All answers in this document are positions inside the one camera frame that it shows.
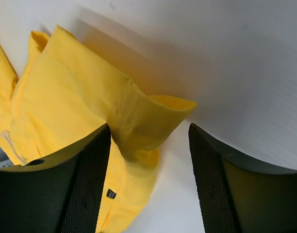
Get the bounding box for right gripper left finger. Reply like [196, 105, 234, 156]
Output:
[0, 124, 111, 233]

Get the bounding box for yellow shorts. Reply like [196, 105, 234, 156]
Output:
[0, 27, 196, 233]

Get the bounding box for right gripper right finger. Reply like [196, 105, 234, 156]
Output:
[188, 124, 297, 233]

